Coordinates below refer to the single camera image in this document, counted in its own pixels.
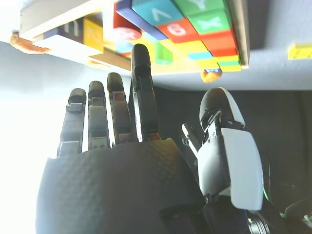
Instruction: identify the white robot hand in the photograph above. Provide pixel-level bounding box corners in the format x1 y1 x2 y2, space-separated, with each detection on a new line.
35 43 265 234

